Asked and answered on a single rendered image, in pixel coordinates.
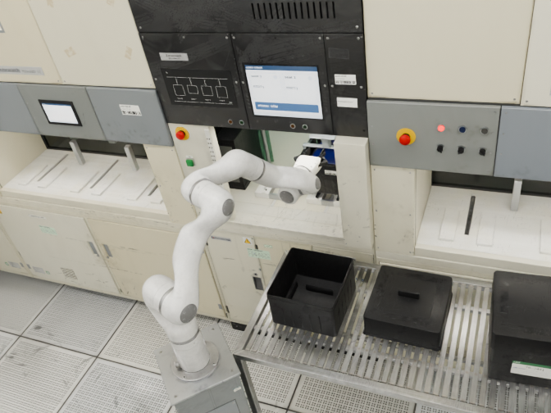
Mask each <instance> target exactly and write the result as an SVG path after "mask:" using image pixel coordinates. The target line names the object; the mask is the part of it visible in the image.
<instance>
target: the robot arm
mask: <svg viewBox="0 0 551 413"><path fill-rule="evenodd" d="M310 153H311V150H310V147H308V148H307V150H306V151H305V152H303V154H300V155H298V156H296V157H294V160H295V164H294V167H289V166H274V165H272V164H271V163H269V162H267V161H264V160H263V159H261V158H259V157H256V156H254V155H253V154H250V153H248V152H245V151H243V150H240V149H234V150H231V151H229V152H227V153H226V154H225V155H224V156H223V157H222V158H221V159H220V160H218V161H217V162H215V163H214V164H212V165H210V166H207V167H204V168H202V169H199V170H196V171H194V172H192V173H191V174H190V175H188V176H187V177H186V178H185V179H184V181H183V183H182V185H181V189H180V190H181V194H182V196H183V198H184V199H185V200H186V201H187V202H189V203H191V204H192V205H194V206H196V207H197V208H199V209H201V213H200V216H199V217H198V218H197V219H196V220H194V221H192V222H189V223H188V224H186V225H185V226H184V227H183V228H182V229H181V230H180V233H179V235H178V238H177V240H176V243H175V248H174V251H173V257H172V265H173V269H174V275H175V281H174V280H173V279H171V278H169V277H167V276H165V275H153V276H151V277H150V278H148V279H147V280H146V281H145V283H144V284H143V289H142V294H143V300H144V302H145V304H146V306H147V307H148V309H149V310H150V312H151V313H152V314H153V316H154V317H155V319H156V320H157V322H158V323H159V324H160V325H161V327H162V328H163V329H164V330H165V332H166V335H167V337H168V339H169V341H170V343H171V346H172V348H173V350H174V352H175V355H174V356H173V358H172V361H171V368H172V371H173V373H174V375H175V377H176V378H178V379H180V380H182V381H185V382H190V383H191V382H197V381H200V380H202V379H205V378H206V377H207V376H209V375H210V374H211V373H212V372H213V371H214V370H215V368H216V367H217V365H218V362H219V352H218V350H217V348H216V346H215V345H214V344H213V343H211V342H208V341H206V340H204V338H203V335H202V332H201V330H200V328H199V325H198V322H197V320H196V318H195V316H196V314H197V311H198V305H199V282H198V272H199V265H200V261H201V257H202V254H203V251H204V248H205V246H206V244H207V240H208V239H209V237H210V236H211V234H212V233H213V232H214V231H215V230H216V229H217V228H219V227H220V226H222V225H223V224H224V223H225V222H227V221H228V220H229V219H230V217H231V216H232V214H233V212H234V209H235V200H234V198H233V197H232V195H231V194H230V193H229V192H228V191H227V190H225V189H224V188H222V187H220V186H218V184H224V183H227V182H230V181H233V180H236V179H238V178H240V177H242V178H245V179H248V180H250V181H253V182H254V183H257V184H260V185H263V186H265V187H268V188H279V191H278V197H279V199H280V200H281V201H282V202H284V203H286V204H289V205H291V204H295V203H296V201H297V200H298V199H299V198H300V197H301V196H302V195H306V194H313V193H316V192H318V191H319V189H320V187H321V182H320V180H319V179H318V178H317V176H316V174H317V172H318V171H319V170H320V168H321V167H322V166H324V165H327V164H328V161H327V160H326V159H325V155H326V152H325V149H322V151H321V153H320V156H318V157H312V156H309V155H310Z"/></svg>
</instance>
